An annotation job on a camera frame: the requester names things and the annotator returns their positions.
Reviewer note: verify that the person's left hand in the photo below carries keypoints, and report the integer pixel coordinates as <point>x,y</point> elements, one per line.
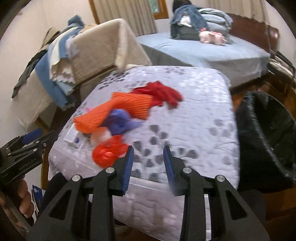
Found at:
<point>26,206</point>

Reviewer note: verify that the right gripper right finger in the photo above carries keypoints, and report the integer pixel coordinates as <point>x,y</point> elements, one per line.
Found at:
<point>184,181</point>

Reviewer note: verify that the dark wooden headboard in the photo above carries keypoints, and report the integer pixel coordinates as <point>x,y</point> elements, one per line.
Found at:
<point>258,33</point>

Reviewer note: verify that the blue plastic bag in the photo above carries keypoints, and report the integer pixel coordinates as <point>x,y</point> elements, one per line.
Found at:
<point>119,122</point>

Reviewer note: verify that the beige curtain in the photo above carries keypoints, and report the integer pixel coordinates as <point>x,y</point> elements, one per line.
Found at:
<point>137,14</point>
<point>252,9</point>

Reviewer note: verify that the pile of folded clothes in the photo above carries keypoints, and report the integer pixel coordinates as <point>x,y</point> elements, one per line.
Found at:
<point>189,20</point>

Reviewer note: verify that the white small box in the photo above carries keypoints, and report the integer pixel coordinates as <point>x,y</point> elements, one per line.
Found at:
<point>75,138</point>

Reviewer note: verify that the blue bed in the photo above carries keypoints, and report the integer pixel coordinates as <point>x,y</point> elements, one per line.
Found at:
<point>240,61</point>

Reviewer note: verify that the dark hanging garment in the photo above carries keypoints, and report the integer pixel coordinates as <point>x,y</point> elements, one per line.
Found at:
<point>28,70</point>

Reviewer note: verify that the pink plush pig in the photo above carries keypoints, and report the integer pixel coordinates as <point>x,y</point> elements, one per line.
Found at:
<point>210,37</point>

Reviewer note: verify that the wooden window frame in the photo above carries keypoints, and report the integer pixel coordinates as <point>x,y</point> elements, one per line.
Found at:
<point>159,9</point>

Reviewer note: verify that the blue and white felt cloth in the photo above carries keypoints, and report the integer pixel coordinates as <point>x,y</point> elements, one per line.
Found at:
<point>54,70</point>

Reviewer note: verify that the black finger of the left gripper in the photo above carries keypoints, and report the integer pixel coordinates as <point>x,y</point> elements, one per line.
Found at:
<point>47,140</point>

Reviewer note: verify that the red cloth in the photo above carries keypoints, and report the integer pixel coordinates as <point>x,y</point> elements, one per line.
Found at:
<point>160,93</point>

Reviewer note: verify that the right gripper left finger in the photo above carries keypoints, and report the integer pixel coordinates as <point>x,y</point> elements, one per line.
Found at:
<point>112,181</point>

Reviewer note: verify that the pink plastic wrapper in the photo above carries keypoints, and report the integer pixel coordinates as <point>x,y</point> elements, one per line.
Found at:
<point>87,109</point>

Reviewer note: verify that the grey leaf-pattern quilt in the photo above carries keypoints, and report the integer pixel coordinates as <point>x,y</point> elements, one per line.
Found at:
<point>202,131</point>

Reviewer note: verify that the beige quilted blanket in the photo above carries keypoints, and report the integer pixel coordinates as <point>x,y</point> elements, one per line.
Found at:
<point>110,45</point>

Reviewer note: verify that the white tissue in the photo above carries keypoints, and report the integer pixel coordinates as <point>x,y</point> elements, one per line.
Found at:
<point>100,135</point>

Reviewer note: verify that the curved orange foam net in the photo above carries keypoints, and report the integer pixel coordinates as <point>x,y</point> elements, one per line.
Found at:
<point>88,122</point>

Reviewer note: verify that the blue and white packet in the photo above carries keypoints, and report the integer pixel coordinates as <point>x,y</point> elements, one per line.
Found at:
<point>38,199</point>

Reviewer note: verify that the black trash bag bin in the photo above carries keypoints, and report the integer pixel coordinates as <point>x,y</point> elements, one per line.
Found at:
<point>266,133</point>

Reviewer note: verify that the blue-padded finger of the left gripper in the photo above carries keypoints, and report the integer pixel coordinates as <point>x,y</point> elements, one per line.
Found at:
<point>32,136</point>

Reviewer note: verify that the right beige curtain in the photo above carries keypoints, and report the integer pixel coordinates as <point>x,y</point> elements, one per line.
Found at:
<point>252,9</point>

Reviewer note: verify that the red plastic bag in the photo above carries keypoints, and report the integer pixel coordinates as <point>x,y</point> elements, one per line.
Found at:
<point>105,154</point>

